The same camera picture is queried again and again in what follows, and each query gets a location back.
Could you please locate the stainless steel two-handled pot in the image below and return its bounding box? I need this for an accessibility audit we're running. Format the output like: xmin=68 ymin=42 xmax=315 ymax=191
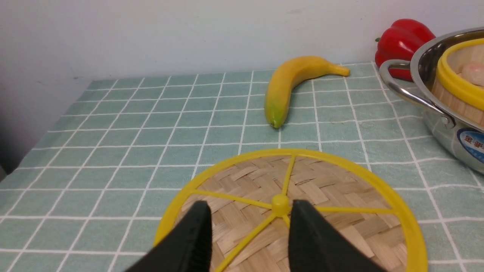
xmin=379 ymin=26 xmax=483 ymax=173

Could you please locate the green checked tablecloth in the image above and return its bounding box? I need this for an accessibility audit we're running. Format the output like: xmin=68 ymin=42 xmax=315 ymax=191
xmin=0 ymin=63 xmax=483 ymax=272

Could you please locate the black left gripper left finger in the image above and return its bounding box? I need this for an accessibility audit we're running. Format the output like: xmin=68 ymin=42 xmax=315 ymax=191
xmin=126 ymin=200 xmax=213 ymax=272

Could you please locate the red bell pepper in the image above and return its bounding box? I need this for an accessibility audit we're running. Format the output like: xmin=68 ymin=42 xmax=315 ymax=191
xmin=375 ymin=19 xmax=436 ymax=68

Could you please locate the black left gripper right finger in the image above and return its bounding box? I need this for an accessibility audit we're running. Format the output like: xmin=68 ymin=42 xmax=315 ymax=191
xmin=288 ymin=200 xmax=385 ymax=272

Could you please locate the yellow-rimmed woven bamboo steamer lid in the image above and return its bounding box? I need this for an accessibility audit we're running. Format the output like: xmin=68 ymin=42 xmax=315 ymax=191
xmin=154 ymin=149 xmax=429 ymax=272

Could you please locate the yellow-rimmed bamboo steamer basket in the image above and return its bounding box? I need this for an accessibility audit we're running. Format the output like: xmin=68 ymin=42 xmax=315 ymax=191
xmin=431 ymin=38 xmax=484 ymax=127

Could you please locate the yellow banana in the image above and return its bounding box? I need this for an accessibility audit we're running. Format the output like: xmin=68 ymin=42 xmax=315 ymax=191
xmin=264 ymin=56 xmax=350 ymax=129

